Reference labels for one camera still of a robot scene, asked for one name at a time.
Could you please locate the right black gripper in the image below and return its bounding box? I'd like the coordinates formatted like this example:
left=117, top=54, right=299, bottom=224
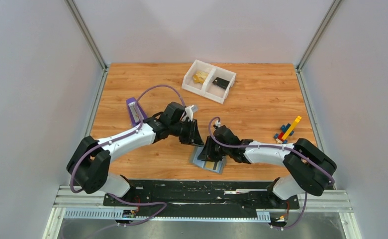
left=198, top=136, right=231, bottom=163

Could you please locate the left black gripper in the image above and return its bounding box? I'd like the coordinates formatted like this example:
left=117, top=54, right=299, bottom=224
left=170, top=119, right=205, bottom=147

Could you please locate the grey card holder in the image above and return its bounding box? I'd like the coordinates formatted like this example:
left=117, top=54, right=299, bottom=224
left=189, top=147, right=227, bottom=174

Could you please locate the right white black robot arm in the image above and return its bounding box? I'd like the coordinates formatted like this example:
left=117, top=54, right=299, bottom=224
left=198, top=125, right=337, bottom=208

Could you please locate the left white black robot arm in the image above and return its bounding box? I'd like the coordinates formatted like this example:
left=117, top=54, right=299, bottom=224
left=66, top=102, right=204, bottom=206

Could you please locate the black card in tray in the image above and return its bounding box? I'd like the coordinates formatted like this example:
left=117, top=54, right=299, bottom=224
left=212, top=77, right=230, bottom=90

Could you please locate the gold card in tray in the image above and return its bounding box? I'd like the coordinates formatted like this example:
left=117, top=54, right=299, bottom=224
left=192, top=71, right=208, bottom=84

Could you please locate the white two-compartment tray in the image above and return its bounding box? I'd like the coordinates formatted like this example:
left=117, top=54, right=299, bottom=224
left=182, top=60, right=236, bottom=104

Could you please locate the purple metronome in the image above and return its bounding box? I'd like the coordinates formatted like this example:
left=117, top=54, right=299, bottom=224
left=126, top=97, right=147, bottom=127

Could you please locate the colourful toy brick figure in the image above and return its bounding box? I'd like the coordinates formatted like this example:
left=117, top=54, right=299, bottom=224
left=274, top=116, right=302, bottom=144

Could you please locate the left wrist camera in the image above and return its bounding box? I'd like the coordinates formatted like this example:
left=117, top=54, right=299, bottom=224
left=182, top=105, right=198, bottom=121

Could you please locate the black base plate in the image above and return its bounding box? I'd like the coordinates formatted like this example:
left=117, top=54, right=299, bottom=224
left=102, top=179, right=334, bottom=220

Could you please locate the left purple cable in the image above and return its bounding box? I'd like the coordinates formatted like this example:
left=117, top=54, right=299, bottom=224
left=69, top=85, right=187, bottom=194

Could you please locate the aluminium rail frame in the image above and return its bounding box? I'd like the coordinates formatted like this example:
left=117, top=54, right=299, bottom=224
left=53, top=186, right=353, bottom=223

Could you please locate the left aluminium corner post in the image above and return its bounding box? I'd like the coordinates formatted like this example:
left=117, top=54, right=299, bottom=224
left=65, top=0, right=108, bottom=72

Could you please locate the aluminium corner post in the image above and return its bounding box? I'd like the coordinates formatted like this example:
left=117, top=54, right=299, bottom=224
left=296, top=0, right=343, bottom=71
left=65, top=0, right=108, bottom=72

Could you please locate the right aluminium corner post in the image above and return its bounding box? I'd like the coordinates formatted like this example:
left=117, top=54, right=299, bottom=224
left=296, top=0, right=343, bottom=71

